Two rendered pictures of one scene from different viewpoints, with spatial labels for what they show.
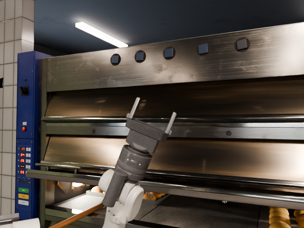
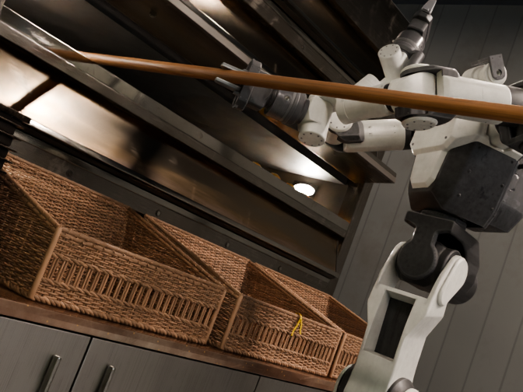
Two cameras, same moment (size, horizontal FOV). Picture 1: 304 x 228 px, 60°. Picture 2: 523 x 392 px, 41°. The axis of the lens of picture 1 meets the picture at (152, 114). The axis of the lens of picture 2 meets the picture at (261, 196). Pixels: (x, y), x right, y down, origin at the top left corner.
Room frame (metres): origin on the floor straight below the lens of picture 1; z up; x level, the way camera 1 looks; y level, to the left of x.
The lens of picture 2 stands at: (0.45, 2.06, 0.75)
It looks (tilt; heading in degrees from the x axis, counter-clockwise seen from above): 8 degrees up; 285
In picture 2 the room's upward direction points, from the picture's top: 21 degrees clockwise
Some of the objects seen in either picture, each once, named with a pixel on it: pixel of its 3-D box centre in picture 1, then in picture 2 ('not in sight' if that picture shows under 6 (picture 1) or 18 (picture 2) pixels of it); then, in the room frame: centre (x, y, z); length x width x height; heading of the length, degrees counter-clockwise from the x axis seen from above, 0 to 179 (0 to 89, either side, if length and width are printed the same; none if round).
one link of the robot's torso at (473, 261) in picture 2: not in sight; (441, 260); (0.45, 0.20, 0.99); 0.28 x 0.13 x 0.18; 65
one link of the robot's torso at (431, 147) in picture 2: not in sight; (477, 162); (0.45, 0.24, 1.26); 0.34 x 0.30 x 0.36; 120
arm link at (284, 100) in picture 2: not in sight; (265, 93); (0.95, 0.54, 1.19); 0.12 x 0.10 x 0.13; 30
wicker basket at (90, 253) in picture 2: not in sight; (89, 242); (1.25, 0.47, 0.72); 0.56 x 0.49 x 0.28; 66
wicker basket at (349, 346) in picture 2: not in sight; (329, 330); (0.75, -0.62, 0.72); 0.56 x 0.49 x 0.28; 64
